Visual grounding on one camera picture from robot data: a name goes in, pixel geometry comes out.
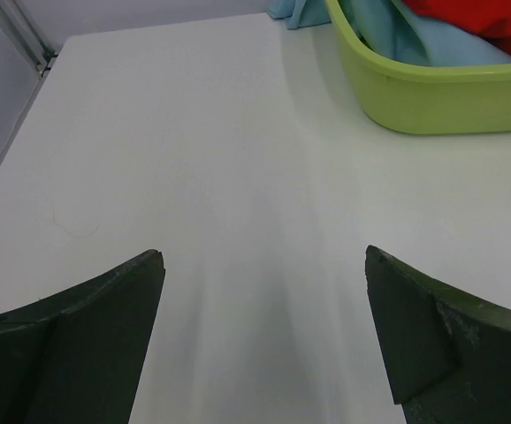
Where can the light blue t shirt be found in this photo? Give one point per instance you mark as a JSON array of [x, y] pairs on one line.
[[392, 30]]

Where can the red printed t shirt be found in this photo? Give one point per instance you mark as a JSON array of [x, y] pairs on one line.
[[487, 19]]

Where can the green plastic basin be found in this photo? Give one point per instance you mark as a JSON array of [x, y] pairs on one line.
[[423, 100]]

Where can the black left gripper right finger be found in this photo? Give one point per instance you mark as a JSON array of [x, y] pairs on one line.
[[447, 353]]

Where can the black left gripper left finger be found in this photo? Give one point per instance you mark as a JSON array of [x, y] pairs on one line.
[[77, 356]]

